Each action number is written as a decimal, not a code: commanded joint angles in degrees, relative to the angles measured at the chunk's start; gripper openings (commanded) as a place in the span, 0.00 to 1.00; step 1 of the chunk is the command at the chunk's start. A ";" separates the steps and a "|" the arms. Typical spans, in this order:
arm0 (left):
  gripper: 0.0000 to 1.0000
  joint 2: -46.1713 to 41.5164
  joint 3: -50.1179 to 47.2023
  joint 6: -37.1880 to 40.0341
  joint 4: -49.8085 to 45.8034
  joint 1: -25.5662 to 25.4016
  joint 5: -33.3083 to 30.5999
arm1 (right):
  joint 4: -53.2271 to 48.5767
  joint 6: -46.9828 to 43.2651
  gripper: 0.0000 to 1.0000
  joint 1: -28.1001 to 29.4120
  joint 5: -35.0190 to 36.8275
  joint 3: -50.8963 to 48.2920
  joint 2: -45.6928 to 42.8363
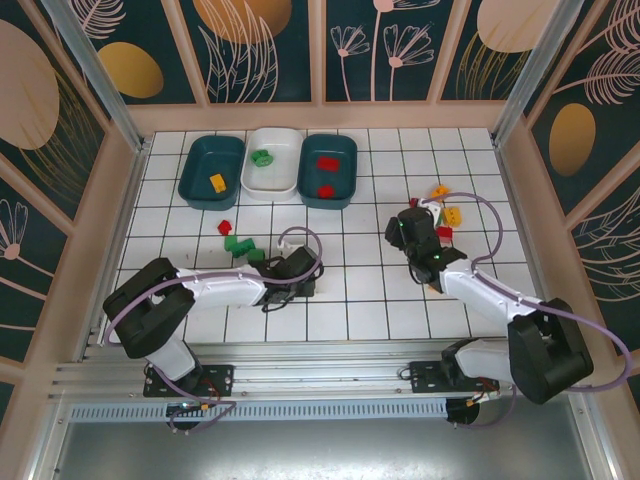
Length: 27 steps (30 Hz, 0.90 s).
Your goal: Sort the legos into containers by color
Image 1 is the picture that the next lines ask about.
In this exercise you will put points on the grey metal base sheet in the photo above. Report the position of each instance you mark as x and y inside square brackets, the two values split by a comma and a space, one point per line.
[320, 450]

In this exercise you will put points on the aluminium corner post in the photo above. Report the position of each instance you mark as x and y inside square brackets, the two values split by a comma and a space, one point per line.
[100, 75]
[520, 75]

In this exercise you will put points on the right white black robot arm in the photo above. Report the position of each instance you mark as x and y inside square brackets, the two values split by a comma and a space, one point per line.
[480, 290]

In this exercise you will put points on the red long lego brick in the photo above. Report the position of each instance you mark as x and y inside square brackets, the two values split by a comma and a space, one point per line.
[328, 164]

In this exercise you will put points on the dark wall panel beige circle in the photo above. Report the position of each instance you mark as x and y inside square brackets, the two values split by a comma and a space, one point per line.
[475, 75]

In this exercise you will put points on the yellow rounded lego brick 120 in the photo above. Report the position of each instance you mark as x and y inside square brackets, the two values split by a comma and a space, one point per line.
[440, 192]

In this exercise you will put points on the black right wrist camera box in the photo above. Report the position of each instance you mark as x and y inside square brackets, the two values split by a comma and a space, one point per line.
[416, 226]

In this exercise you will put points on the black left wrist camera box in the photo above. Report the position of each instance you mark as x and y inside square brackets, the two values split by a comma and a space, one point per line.
[302, 261]

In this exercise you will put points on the dark wall panel small oval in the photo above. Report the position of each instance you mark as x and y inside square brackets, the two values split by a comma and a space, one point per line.
[130, 70]

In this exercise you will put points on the teal plastic bin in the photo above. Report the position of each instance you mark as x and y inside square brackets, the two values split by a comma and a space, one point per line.
[200, 160]
[342, 150]

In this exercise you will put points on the dark flower wall panel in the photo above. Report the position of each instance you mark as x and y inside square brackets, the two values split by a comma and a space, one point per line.
[400, 75]

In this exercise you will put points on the dark wall panel pink leaves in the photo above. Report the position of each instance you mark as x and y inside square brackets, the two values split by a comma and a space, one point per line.
[615, 270]

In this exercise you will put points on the red small lego brick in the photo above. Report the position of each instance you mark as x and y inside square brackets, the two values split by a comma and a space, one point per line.
[225, 227]

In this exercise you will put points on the red curved lego brick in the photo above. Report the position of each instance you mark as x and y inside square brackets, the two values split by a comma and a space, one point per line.
[414, 202]

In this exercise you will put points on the yellow long lego brick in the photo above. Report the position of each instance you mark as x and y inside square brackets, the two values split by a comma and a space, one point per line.
[456, 215]

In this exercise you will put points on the white plastic bin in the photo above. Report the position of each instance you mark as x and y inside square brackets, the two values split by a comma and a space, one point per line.
[272, 180]

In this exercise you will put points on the dark wall panel flower stem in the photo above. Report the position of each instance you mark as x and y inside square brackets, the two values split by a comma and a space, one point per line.
[20, 280]

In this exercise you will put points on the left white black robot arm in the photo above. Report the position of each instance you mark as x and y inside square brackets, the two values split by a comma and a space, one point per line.
[220, 285]

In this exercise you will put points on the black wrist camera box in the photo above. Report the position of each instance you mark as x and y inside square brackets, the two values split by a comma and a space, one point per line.
[302, 261]
[416, 226]

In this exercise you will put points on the dark wall panel gold circle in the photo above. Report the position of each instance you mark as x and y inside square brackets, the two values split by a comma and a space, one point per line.
[300, 50]

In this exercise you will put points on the yellow small lego brick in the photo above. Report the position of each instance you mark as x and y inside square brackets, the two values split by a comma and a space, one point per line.
[446, 216]

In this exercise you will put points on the dark wall panel large circle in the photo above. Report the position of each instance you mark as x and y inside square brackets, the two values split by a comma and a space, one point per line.
[30, 100]

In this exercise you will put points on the red square lego brick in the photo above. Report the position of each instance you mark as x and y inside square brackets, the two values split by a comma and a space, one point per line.
[326, 192]

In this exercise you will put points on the dark wall panel gold oval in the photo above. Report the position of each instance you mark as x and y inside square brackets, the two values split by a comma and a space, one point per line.
[575, 140]

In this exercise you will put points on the aluminium rail frame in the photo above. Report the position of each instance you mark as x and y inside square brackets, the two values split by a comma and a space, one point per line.
[320, 370]

